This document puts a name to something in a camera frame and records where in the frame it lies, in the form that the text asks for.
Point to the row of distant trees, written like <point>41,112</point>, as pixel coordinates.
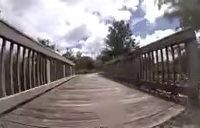
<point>71,60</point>

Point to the tall dark tree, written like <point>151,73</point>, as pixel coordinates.
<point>119,40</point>

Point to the wooden plank bridge deck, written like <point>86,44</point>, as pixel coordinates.
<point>88,100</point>

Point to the dark wooden bridge railing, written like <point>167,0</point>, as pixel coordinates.
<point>161,63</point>

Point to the pale wooden bridge railing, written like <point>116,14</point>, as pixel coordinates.
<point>28,66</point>

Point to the overhanging tree foliage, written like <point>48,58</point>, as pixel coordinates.
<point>191,13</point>

